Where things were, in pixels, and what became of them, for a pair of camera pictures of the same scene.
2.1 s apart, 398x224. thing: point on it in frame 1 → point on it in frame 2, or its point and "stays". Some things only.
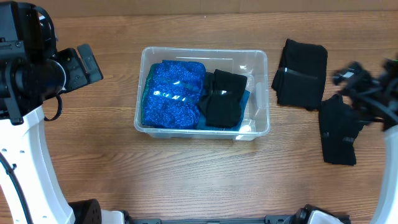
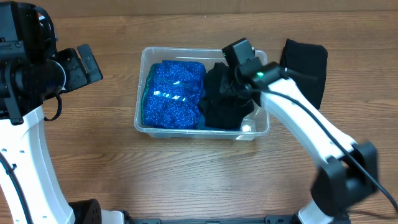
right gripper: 341,74 → 242,94
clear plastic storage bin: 202,93 stays
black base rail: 155,219 stays
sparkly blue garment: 171,93 stays
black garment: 339,124 → 224,104
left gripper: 69,59 stays
